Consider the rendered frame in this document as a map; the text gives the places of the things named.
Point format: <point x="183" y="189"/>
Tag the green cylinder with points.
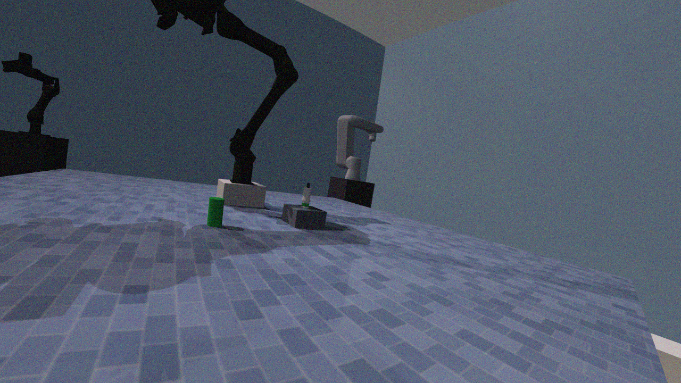
<point x="215" y="211"/>

